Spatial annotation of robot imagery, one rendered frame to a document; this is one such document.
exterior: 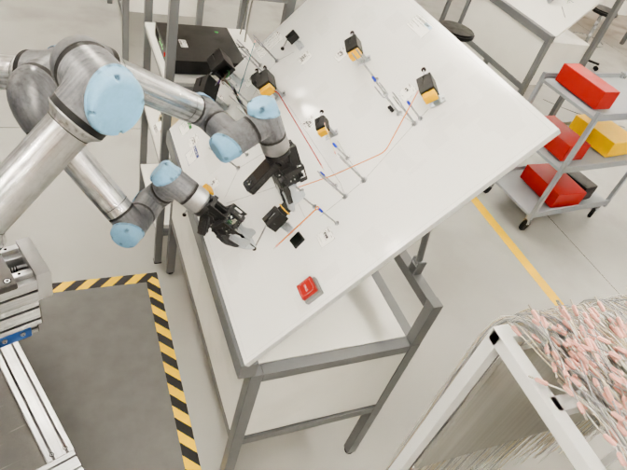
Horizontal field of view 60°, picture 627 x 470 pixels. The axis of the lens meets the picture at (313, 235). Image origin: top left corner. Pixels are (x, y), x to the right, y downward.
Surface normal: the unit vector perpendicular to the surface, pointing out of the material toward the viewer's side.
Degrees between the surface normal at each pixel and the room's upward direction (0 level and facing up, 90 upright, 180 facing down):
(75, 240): 0
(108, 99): 85
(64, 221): 0
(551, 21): 50
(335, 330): 0
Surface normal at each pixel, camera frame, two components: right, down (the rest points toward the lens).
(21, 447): 0.23, -0.72
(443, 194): -0.55, -0.40
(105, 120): 0.72, 0.52
